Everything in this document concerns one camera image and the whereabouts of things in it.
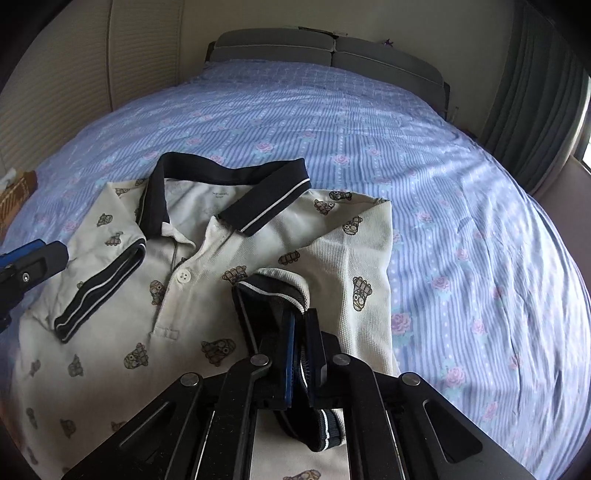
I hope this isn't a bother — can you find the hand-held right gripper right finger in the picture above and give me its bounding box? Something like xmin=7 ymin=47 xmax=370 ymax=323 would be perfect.
xmin=302 ymin=308 xmax=537 ymax=480

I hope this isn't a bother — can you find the cream printed polo shirt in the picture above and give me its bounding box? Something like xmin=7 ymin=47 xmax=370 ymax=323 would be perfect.
xmin=9 ymin=152 xmax=402 ymax=480

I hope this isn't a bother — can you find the dark flat object on headboard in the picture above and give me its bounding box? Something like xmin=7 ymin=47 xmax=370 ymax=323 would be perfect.
xmin=298 ymin=25 xmax=352 ymax=38

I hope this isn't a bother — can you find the grey padded bed headboard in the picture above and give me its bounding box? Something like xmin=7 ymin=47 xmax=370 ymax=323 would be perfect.
xmin=205 ymin=30 xmax=452 ymax=121

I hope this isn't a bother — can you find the blue floral striped bed sheet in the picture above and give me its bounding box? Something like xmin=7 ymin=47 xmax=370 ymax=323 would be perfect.
xmin=0 ymin=60 xmax=591 ymax=480

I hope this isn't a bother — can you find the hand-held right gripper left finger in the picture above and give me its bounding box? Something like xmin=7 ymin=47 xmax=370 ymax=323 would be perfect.
xmin=60 ymin=313 xmax=297 ymax=480

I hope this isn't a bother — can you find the brown plaid folded cloth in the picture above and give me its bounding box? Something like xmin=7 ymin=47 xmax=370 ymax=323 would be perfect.
xmin=0 ymin=171 xmax=38 ymax=241

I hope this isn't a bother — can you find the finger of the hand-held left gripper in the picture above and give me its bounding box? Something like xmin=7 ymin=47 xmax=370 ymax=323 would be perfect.
xmin=0 ymin=240 xmax=70 ymax=308

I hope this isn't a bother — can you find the grey-green curtain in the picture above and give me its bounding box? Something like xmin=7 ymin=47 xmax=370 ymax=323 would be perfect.
xmin=482 ymin=9 xmax=590 ymax=195

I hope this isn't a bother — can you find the beige louvered wardrobe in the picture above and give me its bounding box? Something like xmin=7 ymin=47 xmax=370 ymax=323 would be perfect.
xmin=0 ymin=0 xmax=218 ymax=174

